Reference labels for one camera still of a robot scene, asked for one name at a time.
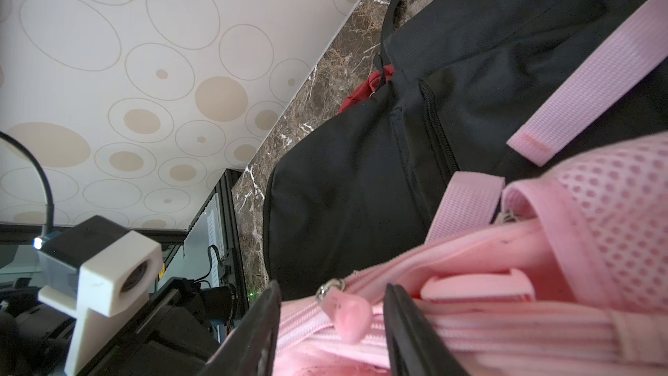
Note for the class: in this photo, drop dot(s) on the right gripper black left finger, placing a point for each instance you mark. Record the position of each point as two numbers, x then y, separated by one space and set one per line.
251 347

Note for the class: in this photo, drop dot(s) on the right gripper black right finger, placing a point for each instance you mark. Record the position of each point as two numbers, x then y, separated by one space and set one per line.
414 347

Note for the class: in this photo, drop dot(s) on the pink backpack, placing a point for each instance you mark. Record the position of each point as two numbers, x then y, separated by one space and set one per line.
564 273

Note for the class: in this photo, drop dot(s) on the red backpack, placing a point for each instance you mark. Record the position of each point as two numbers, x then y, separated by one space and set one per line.
362 92

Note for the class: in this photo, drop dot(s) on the black backpack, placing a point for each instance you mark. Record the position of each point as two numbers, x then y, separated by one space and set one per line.
364 187

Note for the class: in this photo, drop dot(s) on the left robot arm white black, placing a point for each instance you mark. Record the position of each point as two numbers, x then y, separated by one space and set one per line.
175 333

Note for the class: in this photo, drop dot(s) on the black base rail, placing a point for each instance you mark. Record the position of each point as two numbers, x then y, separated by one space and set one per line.
210 253

